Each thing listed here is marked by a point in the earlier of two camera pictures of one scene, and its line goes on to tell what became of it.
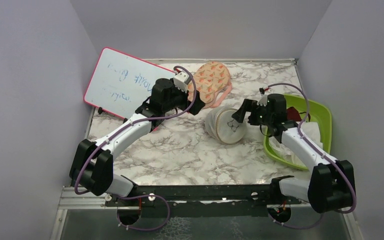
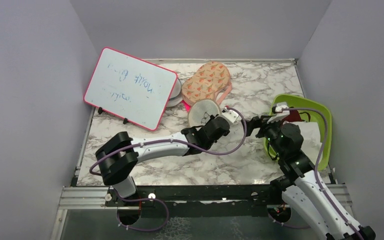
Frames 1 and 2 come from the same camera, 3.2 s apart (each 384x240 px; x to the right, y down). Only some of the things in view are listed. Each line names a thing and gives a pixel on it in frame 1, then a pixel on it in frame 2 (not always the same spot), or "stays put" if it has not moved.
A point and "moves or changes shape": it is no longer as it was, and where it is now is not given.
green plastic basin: [319, 112] stays put
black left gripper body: [179, 99] -> [209, 145]
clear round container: [221, 125] moves or changes shape
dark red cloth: [292, 114] stays put
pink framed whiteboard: [120, 83] stays put
